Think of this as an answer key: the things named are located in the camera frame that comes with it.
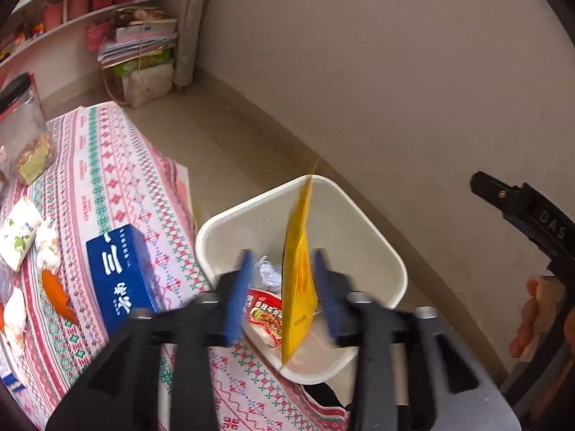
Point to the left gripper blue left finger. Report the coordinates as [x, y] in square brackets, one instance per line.
[237, 294]

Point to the white square trash bin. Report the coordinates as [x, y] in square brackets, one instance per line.
[353, 245]

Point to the white fabric bag on floor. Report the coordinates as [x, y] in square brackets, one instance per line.
[143, 85]

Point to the crumpled white tissue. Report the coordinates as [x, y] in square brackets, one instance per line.
[48, 256]

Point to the person's right hand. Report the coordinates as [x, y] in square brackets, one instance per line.
[537, 316]

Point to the red instant noodle wrapper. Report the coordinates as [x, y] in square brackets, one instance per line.
[263, 311]

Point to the paper cup with green print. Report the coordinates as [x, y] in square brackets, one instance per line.
[18, 232]

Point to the stack of books and papers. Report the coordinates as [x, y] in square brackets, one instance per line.
[137, 37]

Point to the white curved shelf unit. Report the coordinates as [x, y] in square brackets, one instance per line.
[59, 59]

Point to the nut jar with black lid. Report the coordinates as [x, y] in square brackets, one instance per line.
[24, 133]

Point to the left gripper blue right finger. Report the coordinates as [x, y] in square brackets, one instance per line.
[332, 289]

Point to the blue tissue box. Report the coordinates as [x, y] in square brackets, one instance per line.
[123, 276]

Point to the yellow snack bag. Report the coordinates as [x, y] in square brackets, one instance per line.
[299, 297]

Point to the pink woven basket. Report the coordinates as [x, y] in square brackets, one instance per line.
[95, 34]

